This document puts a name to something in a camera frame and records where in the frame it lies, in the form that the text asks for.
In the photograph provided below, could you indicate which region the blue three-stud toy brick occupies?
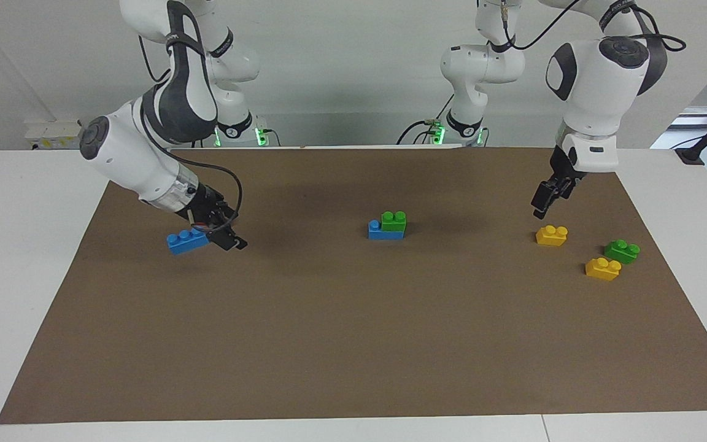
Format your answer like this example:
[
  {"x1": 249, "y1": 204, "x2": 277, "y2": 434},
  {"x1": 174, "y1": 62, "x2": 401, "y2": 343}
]
[
  {"x1": 368, "y1": 220, "x2": 405, "y2": 241},
  {"x1": 166, "y1": 226, "x2": 212, "y2": 255}
]

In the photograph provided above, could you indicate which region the brown table mat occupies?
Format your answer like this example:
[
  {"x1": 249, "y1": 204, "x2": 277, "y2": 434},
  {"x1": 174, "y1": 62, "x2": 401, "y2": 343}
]
[{"x1": 0, "y1": 147, "x2": 707, "y2": 425}]

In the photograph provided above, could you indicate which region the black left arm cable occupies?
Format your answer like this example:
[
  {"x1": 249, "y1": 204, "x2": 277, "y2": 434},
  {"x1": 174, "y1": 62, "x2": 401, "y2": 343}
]
[{"x1": 489, "y1": 0, "x2": 687, "y2": 55}]

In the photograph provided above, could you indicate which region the white wall socket box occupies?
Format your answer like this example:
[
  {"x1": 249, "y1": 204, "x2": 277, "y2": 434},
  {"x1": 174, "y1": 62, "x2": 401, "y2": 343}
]
[{"x1": 25, "y1": 120, "x2": 94, "y2": 150}]

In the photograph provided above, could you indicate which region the yellow two-stud toy brick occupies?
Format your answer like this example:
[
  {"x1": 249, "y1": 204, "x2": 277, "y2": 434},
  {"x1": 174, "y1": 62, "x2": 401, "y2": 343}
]
[
  {"x1": 535, "y1": 225, "x2": 569, "y2": 247},
  {"x1": 585, "y1": 257, "x2": 623, "y2": 282}
]

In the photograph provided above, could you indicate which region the green two-stud toy brick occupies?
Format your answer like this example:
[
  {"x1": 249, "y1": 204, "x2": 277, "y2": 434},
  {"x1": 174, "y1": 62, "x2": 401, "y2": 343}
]
[
  {"x1": 604, "y1": 239, "x2": 641, "y2": 265},
  {"x1": 381, "y1": 211, "x2": 408, "y2": 235}
]

